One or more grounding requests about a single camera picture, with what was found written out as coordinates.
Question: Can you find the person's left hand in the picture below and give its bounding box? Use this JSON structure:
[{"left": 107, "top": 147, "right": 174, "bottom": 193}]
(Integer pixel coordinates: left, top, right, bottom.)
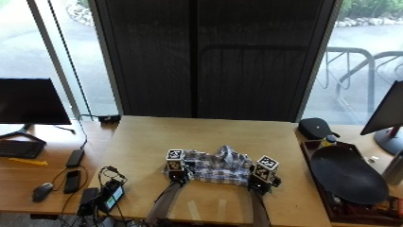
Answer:
[{"left": 166, "top": 161, "right": 195, "bottom": 187}]

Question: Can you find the person's right hand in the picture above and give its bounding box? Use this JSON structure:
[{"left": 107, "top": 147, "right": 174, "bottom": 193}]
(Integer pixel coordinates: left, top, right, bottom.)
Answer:
[{"left": 248, "top": 174, "right": 283, "bottom": 196}]

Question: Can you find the blue plaid cloth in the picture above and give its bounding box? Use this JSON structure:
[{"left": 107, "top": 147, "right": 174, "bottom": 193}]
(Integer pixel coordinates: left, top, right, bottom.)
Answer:
[{"left": 162, "top": 144, "right": 259, "bottom": 187}]

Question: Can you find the white marker cube right glove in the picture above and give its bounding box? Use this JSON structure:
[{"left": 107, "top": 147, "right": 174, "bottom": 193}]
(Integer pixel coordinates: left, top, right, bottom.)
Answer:
[{"left": 251, "top": 154, "right": 280, "bottom": 184}]

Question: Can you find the white marker cube glove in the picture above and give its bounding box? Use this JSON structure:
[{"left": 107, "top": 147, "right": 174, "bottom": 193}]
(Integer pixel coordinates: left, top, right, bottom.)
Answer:
[
  {"left": 164, "top": 148, "right": 186, "bottom": 173},
  {"left": 251, "top": 154, "right": 280, "bottom": 184}
]

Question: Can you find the white marker cube left glove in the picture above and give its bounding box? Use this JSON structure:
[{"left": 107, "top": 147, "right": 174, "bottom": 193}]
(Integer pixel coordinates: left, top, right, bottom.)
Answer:
[{"left": 164, "top": 148, "right": 186, "bottom": 173}]

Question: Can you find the white tape strip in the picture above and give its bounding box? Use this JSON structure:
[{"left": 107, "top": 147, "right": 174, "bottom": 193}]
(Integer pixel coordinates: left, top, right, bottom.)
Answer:
[
  {"left": 215, "top": 198, "right": 227, "bottom": 222},
  {"left": 184, "top": 200, "right": 202, "bottom": 222}
]

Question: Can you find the phone with lit screen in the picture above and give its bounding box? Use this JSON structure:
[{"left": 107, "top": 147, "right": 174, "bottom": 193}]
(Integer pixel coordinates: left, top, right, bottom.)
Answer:
[{"left": 97, "top": 179, "right": 126, "bottom": 213}]

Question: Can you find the brown wooden tray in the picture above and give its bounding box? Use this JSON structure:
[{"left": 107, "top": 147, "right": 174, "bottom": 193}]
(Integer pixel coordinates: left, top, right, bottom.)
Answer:
[{"left": 297, "top": 139, "right": 403, "bottom": 227}]

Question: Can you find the black oval tray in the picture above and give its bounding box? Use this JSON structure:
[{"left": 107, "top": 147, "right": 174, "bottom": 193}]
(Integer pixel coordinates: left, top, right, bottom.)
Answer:
[{"left": 309, "top": 145, "right": 391, "bottom": 205}]

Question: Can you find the small bottle with yellow label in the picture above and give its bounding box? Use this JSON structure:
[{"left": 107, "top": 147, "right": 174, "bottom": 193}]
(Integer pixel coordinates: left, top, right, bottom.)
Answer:
[{"left": 320, "top": 134, "right": 339, "bottom": 148}]

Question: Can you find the black zip case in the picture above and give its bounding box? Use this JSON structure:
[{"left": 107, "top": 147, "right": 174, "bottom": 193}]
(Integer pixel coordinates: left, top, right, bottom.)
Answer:
[{"left": 296, "top": 116, "right": 341, "bottom": 141}]

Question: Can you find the black rectangular box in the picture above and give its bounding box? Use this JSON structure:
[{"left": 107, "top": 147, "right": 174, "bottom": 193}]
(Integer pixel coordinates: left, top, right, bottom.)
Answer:
[{"left": 77, "top": 186, "right": 101, "bottom": 218}]

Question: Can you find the black phone dark screen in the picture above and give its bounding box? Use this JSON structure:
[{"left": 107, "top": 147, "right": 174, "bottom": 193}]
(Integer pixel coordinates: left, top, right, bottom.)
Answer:
[{"left": 62, "top": 168, "right": 82, "bottom": 195}]

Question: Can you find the black power adapter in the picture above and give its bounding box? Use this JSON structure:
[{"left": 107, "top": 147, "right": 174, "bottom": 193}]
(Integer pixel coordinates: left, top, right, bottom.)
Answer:
[{"left": 63, "top": 148, "right": 86, "bottom": 169}]

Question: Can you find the silver metal bottle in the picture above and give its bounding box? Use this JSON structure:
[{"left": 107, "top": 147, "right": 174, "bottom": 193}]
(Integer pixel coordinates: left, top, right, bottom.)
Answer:
[{"left": 380, "top": 150, "right": 403, "bottom": 186}]

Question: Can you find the black computer mouse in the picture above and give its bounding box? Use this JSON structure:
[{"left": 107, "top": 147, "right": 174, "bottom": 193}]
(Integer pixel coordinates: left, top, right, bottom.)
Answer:
[{"left": 31, "top": 182, "right": 55, "bottom": 203}]

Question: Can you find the yellow flat tool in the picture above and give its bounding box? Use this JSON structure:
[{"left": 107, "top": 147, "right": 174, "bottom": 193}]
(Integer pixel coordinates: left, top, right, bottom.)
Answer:
[{"left": 8, "top": 157, "right": 50, "bottom": 167}]

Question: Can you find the monitor with round base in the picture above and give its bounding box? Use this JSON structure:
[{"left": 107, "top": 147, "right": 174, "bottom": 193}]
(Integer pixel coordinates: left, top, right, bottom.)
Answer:
[{"left": 359, "top": 79, "right": 403, "bottom": 156}]

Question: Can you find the black keyboard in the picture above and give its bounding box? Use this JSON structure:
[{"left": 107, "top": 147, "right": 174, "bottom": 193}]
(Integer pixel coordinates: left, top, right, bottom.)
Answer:
[{"left": 0, "top": 139, "right": 46, "bottom": 160}]

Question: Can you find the dark roller blind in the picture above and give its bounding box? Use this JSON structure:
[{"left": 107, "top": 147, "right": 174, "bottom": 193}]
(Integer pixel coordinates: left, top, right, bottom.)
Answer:
[{"left": 87, "top": 0, "right": 339, "bottom": 123}]

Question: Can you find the black computer monitor with legs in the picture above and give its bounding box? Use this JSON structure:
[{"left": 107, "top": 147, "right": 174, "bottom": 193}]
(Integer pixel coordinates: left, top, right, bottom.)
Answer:
[{"left": 0, "top": 78, "right": 73, "bottom": 145}]

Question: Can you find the metal bike rack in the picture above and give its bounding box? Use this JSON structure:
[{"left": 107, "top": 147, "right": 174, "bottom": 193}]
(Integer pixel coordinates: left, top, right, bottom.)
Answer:
[{"left": 320, "top": 46, "right": 403, "bottom": 116}]

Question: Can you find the black cable bundle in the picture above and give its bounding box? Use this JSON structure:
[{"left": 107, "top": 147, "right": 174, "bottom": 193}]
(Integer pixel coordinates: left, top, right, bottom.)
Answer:
[{"left": 50, "top": 165, "right": 129, "bottom": 227}]

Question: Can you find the small black device with cable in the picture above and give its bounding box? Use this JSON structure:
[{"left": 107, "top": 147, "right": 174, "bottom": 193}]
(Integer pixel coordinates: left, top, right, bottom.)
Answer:
[{"left": 95, "top": 114, "right": 122, "bottom": 124}]

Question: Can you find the black hanging cord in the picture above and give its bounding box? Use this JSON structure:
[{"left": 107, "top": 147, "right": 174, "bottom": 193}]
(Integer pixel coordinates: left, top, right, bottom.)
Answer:
[{"left": 46, "top": 0, "right": 93, "bottom": 118}]

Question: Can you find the grey window post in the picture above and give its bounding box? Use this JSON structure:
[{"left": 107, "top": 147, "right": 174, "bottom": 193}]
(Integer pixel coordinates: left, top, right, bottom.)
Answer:
[{"left": 25, "top": 0, "right": 82, "bottom": 118}]

